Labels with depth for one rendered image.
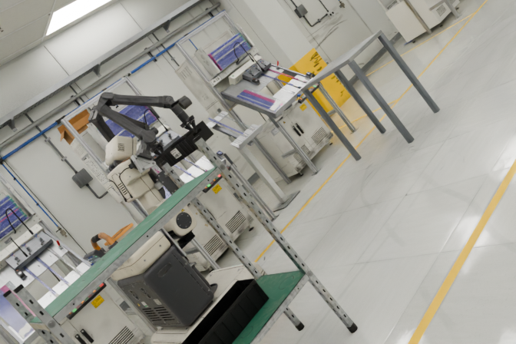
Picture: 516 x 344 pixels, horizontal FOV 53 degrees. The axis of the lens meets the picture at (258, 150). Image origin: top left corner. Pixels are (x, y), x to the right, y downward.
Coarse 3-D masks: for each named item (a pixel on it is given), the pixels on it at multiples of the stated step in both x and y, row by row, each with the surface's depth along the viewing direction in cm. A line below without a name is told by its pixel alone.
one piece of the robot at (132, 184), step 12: (120, 168) 308; (120, 180) 316; (132, 180) 311; (144, 180) 319; (156, 180) 324; (120, 192) 323; (132, 192) 314; (144, 192) 317; (156, 192) 322; (144, 204) 324; (156, 204) 319; (180, 216) 321; (192, 216) 325; (168, 228) 322; (180, 228) 319; (192, 228) 323
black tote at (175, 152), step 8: (200, 128) 326; (208, 128) 329; (184, 136) 319; (192, 136) 321; (200, 136) 324; (208, 136) 327; (176, 144) 331; (184, 144) 325; (192, 144) 320; (168, 152) 344; (176, 152) 337; (184, 152) 331; (192, 152) 325; (160, 160) 358; (168, 160) 351; (176, 160) 345; (160, 168) 365
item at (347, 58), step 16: (352, 48) 434; (336, 64) 411; (352, 64) 388; (400, 64) 412; (320, 80) 423; (368, 80) 391; (416, 80) 414; (352, 96) 472; (320, 112) 449; (368, 112) 471; (336, 128) 451; (384, 128) 475; (400, 128) 396
